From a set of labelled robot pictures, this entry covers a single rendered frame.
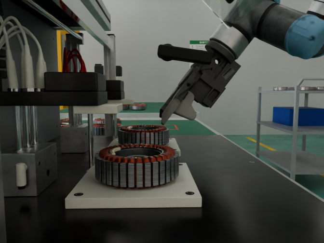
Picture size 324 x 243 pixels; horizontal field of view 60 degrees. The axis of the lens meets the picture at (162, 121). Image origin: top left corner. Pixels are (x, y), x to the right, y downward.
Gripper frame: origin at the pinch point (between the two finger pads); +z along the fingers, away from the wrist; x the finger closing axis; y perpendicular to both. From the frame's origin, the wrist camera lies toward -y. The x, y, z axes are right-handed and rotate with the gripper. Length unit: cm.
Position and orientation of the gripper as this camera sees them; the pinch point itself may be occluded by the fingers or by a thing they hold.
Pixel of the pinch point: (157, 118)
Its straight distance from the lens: 61.6
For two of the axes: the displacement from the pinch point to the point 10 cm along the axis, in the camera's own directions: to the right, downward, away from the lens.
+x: -0.4, -1.1, 9.9
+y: 8.0, 6.0, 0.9
